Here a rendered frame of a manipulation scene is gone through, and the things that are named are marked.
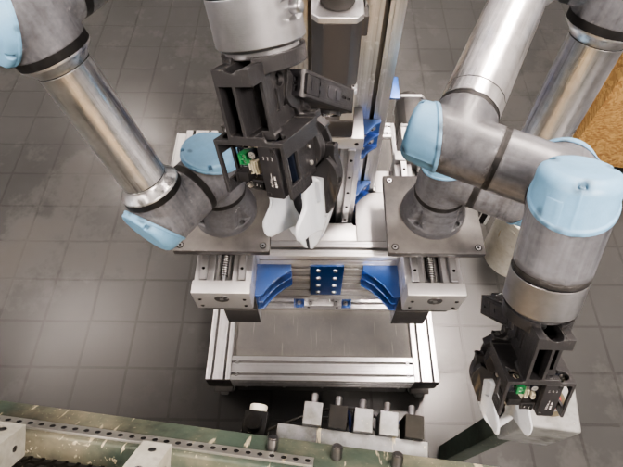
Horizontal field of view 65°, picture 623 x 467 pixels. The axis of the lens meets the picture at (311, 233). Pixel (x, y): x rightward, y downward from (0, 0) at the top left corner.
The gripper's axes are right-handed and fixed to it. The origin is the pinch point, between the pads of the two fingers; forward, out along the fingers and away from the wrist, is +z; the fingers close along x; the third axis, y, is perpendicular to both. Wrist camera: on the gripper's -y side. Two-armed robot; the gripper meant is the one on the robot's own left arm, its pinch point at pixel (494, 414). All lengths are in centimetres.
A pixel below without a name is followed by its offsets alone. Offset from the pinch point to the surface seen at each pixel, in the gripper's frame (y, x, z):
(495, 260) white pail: -142, 55, 70
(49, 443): -21, -79, 40
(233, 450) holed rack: -22, -41, 41
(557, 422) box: -27, 28, 34
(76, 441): -22, -73, 39
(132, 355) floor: -104, -101, 98
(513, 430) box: -29, 21, 40
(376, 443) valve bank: -33, -8, 52
